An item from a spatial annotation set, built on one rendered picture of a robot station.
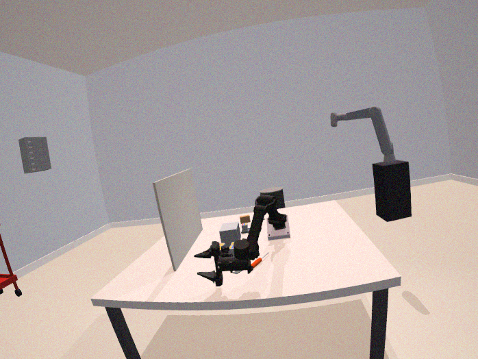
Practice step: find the orange-handled screwdriver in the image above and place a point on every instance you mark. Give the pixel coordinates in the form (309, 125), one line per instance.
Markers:
(259, 260)

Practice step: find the tan rectangular block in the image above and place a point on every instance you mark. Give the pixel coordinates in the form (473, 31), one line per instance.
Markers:
(245, 219)

